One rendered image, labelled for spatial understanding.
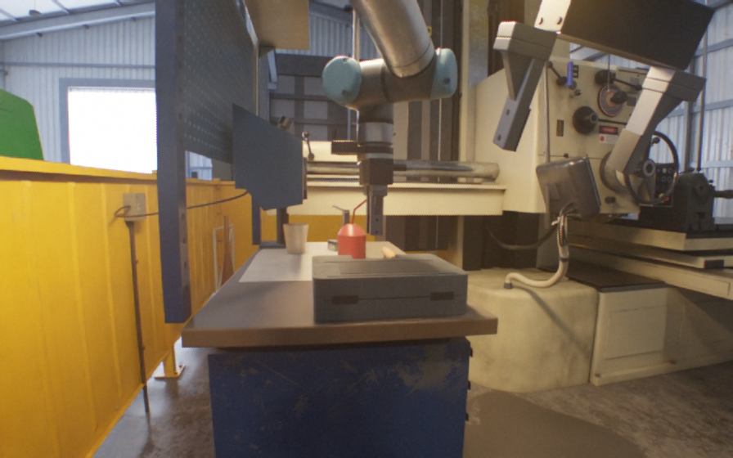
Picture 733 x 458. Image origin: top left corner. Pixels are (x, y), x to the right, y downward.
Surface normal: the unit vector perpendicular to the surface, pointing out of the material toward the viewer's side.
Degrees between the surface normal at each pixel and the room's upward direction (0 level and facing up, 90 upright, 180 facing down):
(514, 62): 113
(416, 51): 132
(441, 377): 90
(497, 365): 90
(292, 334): 90
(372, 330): 90
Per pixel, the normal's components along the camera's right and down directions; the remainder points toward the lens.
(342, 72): -0.44, 0.09
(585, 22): 0.07, 0.49
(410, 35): 0.51, 0.73
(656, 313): 0.20, 0.11
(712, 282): -0.98, 0.01
